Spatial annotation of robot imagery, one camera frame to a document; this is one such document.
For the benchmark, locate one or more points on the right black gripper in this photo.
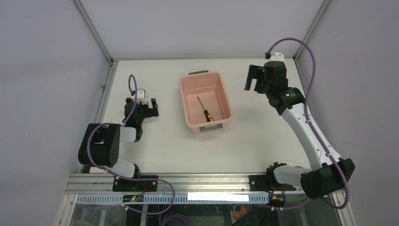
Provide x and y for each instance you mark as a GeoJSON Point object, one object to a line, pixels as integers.
{"type": "Point", "coordinates": [254, 72]}

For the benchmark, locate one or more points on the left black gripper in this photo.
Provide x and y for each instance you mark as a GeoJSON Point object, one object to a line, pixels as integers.
{"type": "Point", "coordinates": [152, 112]}

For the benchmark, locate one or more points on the yellow black screwdriver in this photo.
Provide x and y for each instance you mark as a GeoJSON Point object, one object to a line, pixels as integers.
{"type": "Point", "coordinates": [209, 118]}

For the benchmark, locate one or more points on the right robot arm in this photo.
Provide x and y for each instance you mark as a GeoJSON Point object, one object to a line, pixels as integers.
{"type": "Point", "coordinates": [328, 171]}

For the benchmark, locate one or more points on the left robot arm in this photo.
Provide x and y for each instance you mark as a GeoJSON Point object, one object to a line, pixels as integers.
{"type": "Point", "coordinates": [101, 142]}

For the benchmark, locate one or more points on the pink plastic bin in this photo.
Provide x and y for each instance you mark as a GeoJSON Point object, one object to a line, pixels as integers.
{"type": "Point", "coordinates": [210, 88]}

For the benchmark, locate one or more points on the orange object below table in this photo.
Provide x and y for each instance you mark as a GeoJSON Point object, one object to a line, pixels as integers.
{"type": "Point", "coordinates": [239, 211]}

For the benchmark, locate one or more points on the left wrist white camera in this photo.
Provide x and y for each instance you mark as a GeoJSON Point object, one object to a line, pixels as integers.
{"type": "Point", "coordinates": [141, 95]}

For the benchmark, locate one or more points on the wrist white camera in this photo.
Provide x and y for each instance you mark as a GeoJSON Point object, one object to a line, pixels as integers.
{"type": "Point", "coordinates": [141, 95]}
{"type": "Point", "coordinates": [274, 56]}

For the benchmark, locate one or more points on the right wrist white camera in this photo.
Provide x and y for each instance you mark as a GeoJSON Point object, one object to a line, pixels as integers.
{"type": "Point", "coordinates": [274, 56]}

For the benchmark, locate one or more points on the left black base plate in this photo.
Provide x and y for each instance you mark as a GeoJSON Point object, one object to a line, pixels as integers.
{"type": "Point", "coordinates": [149, 185]}

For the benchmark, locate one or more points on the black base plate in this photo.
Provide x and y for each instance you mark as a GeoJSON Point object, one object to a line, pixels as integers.
{"type": "Point", "coordinates": [149, 185]}
{"type": "Point", "coordinates": [263, 182]}

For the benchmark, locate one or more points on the right aluminium frame post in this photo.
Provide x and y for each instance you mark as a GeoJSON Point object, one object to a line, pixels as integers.
{"type": "Point", "coordinates": [311, 29]}

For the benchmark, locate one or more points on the aluminium frame post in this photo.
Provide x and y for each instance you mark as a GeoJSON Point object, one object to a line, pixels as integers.
{"type": "Point", "coordinates": [311, 29]}
{"type": "Point", "coordinates": [92, 30]}

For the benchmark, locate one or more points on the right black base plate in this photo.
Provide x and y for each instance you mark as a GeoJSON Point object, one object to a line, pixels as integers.
{"type": "Point", "coordinates": [263, 182]}

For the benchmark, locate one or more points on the aluminium front rail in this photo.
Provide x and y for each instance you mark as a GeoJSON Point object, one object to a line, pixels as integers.
{"type": "Point", "coordinates": [101, 183]}

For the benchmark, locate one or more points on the white slotted cable duct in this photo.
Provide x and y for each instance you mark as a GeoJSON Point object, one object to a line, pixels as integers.
{"type": "Point", "coordinates": [189, 198]}

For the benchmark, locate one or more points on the left aluminium frame post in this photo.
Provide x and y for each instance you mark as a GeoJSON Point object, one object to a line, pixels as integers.
{"type": "Point", "coordinates": [92, 30]}

